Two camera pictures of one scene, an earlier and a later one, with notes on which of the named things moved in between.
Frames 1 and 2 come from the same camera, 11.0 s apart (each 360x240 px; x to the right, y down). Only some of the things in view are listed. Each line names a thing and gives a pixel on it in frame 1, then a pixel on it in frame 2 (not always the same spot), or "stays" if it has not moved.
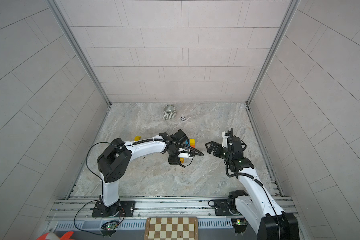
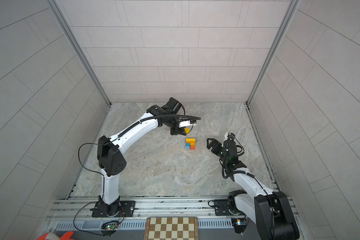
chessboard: x=171 y=228 stays
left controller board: x=108 y=229 stays
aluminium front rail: x=79 y=208 stays
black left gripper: x=174 y=161 → x=175 y=132
